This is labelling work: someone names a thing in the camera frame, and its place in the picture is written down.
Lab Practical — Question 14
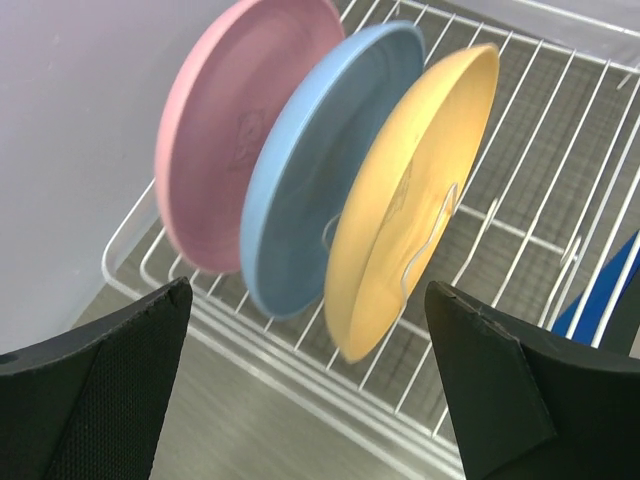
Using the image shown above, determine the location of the orange plate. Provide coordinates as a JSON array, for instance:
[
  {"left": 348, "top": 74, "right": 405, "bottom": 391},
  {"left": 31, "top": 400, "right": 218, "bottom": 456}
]
[{"left": 324, "top": 43, "right": 500, "bottom": 363}]

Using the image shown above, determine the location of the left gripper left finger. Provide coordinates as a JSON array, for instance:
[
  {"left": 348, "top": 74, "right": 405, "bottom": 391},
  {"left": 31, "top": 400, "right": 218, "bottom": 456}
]
[{"left": 1, "top": 277, "right": 193, "bottom": 479}]

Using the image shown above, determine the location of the blue plate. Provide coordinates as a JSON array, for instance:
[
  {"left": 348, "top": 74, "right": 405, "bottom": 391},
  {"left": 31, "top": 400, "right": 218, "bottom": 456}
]
[{"left": 239, "top": 20, "right": 425, "bottom": 318}]

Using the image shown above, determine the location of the pink plate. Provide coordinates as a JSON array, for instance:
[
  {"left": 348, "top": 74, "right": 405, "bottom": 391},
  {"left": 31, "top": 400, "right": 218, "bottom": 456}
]
[{"left": 154, "top": 1, "right": 345, "bottom": 273}]

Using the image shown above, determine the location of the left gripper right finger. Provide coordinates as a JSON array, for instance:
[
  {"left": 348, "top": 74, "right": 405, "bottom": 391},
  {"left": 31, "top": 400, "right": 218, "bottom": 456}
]
[{"left": 424, "top": 281, "right": 639, "bottom": 479}]

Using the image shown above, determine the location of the white wire dish rack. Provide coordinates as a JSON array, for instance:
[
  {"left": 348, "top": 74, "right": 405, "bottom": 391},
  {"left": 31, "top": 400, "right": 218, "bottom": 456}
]
[{"left": 102, "top": 1, "right": 639, "bottom": 479}]

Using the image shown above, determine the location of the blue folder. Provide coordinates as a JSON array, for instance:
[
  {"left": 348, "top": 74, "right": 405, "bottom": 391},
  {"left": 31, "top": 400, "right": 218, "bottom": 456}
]
[{"left": 573, "top": 231, "right": 639, "bottom": 355}]

